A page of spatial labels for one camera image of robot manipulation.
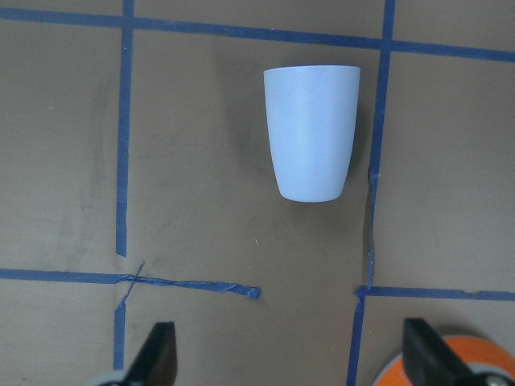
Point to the orange can with grey lid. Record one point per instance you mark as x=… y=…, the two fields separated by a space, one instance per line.
x=438 y=362

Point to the light blue cup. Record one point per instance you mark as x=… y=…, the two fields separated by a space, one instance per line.
x=311 y=119

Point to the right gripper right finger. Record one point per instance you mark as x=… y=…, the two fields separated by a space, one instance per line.
x=438 y=358

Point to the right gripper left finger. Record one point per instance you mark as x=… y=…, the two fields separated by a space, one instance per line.
x=156 y=362

